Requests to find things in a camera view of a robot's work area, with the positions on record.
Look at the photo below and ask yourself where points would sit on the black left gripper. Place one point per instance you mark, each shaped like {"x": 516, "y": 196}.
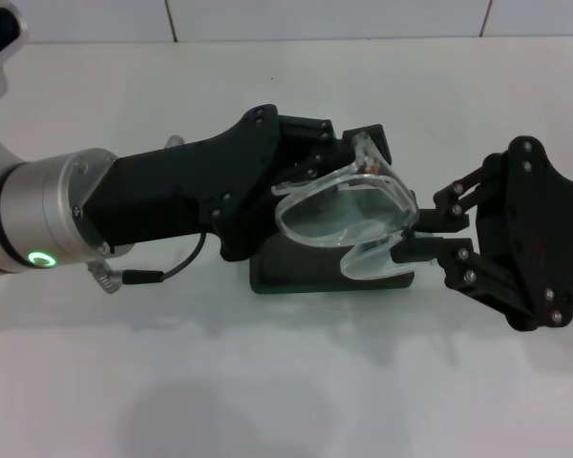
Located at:
{"x": 172, "y": 191}

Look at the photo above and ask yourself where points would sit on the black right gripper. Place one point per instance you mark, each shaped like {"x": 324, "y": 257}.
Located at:
{"x": 530, "y": 238}

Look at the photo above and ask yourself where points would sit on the clear plastic glasses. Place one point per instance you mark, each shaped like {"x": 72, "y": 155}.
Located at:
{"x": 363, "y": 157}

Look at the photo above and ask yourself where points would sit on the green glasses case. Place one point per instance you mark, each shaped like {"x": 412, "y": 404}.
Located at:
{"x": 296, "y": 276}

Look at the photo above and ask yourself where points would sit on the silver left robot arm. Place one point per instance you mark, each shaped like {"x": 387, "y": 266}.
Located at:
{"x": 38, "y": 205}

